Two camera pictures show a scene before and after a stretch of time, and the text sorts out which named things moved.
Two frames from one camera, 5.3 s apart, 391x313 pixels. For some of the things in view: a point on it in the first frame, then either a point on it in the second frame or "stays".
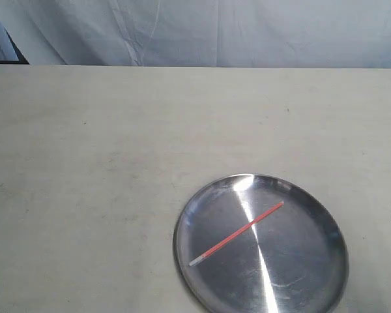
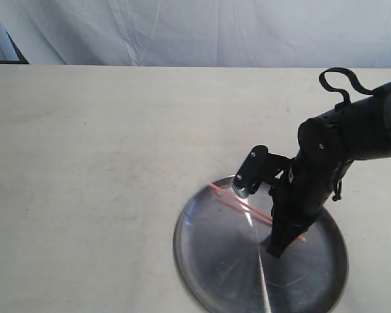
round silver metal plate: [294, 260] stays
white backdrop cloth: [365, 34] stays
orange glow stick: [237, 233] → [244, 207]
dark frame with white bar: [1, 49] stays
